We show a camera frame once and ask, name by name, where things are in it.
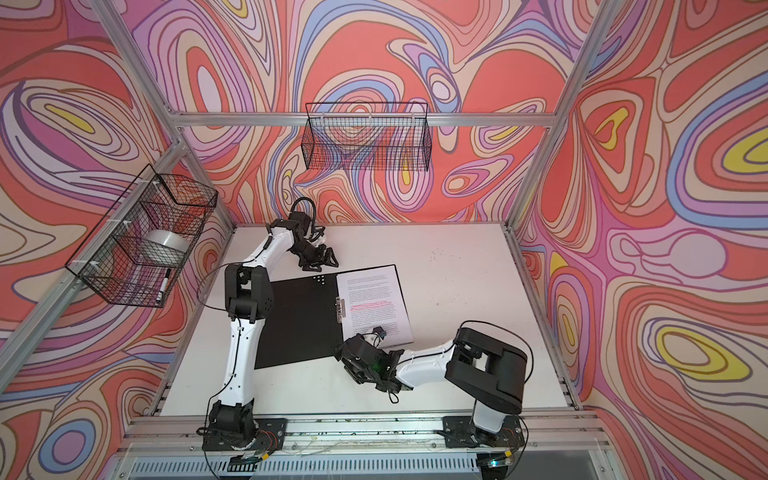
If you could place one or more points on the printed paper sheet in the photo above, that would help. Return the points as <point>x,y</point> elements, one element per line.
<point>371,298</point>

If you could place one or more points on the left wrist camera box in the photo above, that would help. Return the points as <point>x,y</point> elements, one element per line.
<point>301,223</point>

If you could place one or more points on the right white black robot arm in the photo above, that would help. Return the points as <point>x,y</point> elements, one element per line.
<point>491,372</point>

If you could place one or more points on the left black wire basket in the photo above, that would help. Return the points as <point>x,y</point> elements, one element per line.
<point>111,267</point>

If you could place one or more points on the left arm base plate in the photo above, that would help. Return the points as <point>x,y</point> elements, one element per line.
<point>265,435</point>

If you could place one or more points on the silver tape roll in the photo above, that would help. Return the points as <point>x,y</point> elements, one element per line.
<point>163,248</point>

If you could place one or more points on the back black wire basket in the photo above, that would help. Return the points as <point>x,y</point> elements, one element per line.
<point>367,136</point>

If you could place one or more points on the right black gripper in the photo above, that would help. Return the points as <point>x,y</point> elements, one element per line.
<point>346,364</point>

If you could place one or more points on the black white marker pen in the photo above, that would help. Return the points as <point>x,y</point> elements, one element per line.
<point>162,290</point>

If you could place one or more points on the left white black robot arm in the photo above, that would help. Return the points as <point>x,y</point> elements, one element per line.
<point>249,301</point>

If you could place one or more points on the black wire basket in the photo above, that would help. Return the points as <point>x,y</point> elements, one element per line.
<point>111,267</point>
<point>367,136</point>

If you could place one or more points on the teal file folder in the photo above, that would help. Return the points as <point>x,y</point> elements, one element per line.
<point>305,324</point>

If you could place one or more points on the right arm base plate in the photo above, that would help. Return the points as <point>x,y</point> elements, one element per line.
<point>459,431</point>

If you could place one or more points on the white ventilation grille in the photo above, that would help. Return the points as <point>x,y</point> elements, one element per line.
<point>334,466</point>

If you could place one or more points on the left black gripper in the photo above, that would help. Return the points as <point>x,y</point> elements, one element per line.
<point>320,259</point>

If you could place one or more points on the aluminium front rail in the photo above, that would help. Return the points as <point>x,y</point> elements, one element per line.
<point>550,429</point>

